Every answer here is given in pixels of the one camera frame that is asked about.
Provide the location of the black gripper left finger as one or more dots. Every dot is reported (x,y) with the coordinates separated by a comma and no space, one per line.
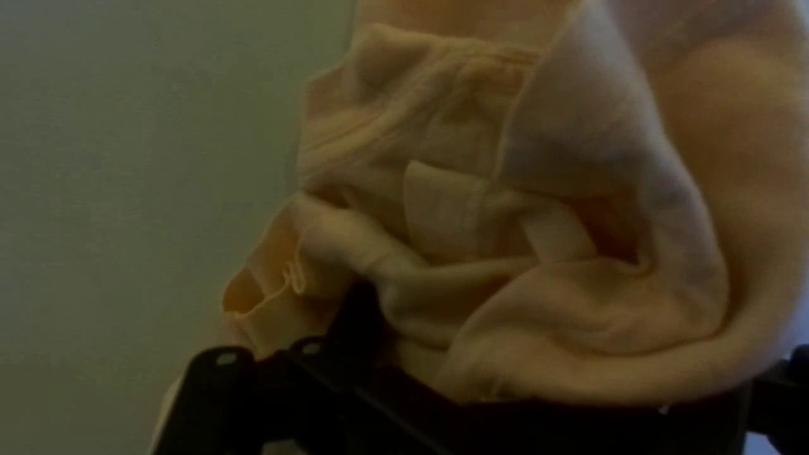
(330,396)

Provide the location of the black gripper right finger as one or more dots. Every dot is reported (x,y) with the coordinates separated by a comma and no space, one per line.
(771,405)

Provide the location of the cream yellow cloth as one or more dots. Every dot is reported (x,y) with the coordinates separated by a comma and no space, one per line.
(577,201)

